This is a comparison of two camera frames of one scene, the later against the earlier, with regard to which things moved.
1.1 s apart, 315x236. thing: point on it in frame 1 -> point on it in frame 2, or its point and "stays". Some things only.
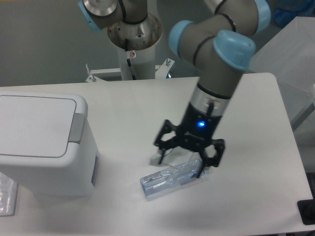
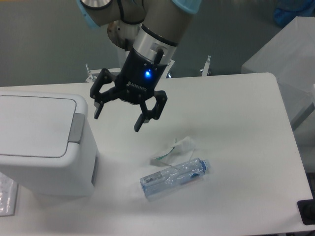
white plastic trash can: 47,147 stays
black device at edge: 306,209 stays
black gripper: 195,132 -> 138,80
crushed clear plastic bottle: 159,181 stays
